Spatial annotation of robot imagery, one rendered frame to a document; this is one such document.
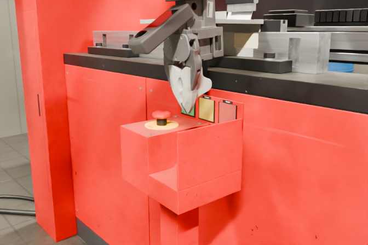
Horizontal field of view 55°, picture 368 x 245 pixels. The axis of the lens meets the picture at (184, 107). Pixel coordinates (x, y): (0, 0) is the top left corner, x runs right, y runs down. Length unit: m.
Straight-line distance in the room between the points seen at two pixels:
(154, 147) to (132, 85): 0.53
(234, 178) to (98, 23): 1.18
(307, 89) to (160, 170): 0.34
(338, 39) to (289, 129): 0.43
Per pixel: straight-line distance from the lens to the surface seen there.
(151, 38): 0.56
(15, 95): 3.64
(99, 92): 1.38
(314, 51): 0.88
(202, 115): 0.76
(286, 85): 0.78
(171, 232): 0.78
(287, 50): 0.91
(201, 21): 0.64
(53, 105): 1.65
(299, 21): 1.16
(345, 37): 1.13
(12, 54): 3.60
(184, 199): 0.64
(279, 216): 0.87
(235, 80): 0.86
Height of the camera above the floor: 0.98
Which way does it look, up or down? 12 degrees down
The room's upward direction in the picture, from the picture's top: straight up
